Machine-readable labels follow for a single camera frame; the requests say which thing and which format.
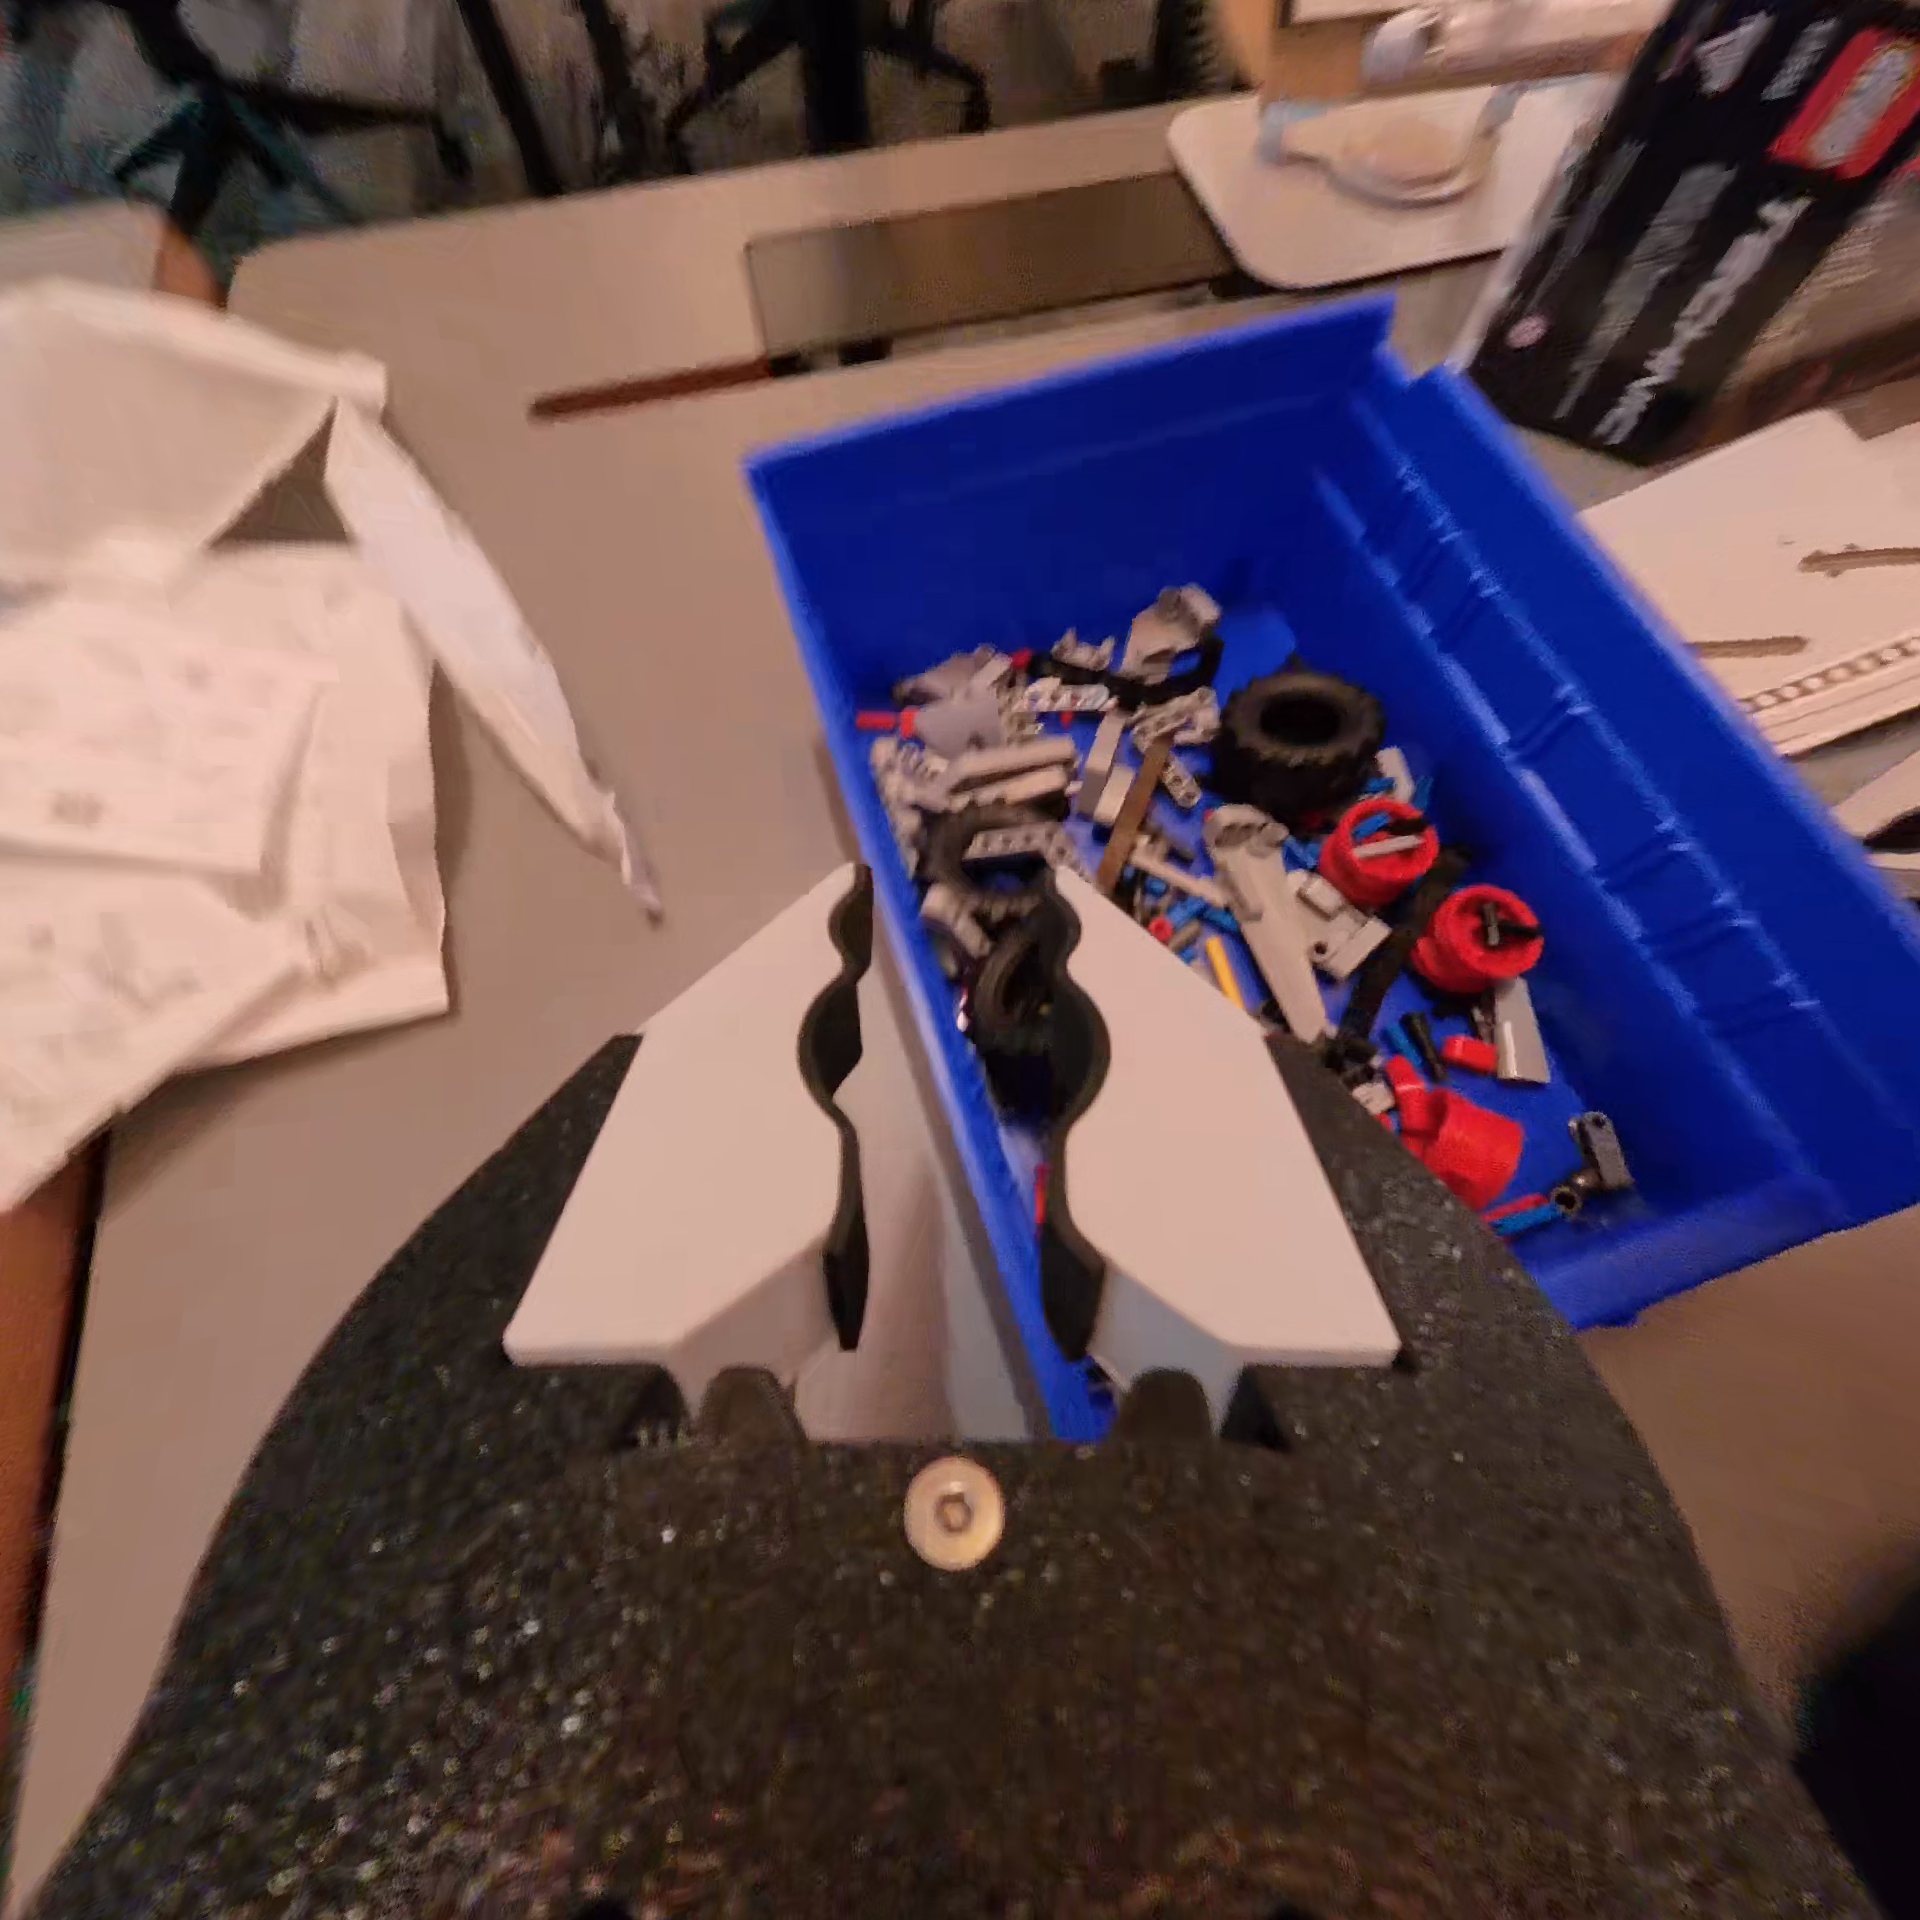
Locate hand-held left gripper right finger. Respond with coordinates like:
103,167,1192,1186
1038,867,1406,1420

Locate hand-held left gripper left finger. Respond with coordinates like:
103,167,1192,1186
502,862,877,1420

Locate pile of toy brick parts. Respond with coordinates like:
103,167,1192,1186
856,584,1637,1240

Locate blue plastic bin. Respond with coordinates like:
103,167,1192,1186
742,292,1920,1442

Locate grey desk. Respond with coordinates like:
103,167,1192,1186
0,105,1920,1863

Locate red toy brick panel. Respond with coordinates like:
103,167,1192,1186
1381,1058,1525,1211

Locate red toy wheel hub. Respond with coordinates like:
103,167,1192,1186
1320,798,1442,909
1419,884,1544,995

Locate large black toy tyre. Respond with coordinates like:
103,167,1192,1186
1213,671,1384,796

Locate white printed instruction sheets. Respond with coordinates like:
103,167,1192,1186
0,571,452,1211

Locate white instruction papers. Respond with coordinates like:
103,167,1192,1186
0,285,661,918

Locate open white instruction booklet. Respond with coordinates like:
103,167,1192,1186
1581,406,1920,903

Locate white tray with plastic bag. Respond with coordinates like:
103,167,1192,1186
1170,76,1594,294

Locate pale plastic device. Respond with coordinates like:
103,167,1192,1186
1261,0,1517,203

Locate black toy set box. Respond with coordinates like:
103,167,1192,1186
1462,0,1920,468

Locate black office chair base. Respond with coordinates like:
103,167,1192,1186
92,0,482,229

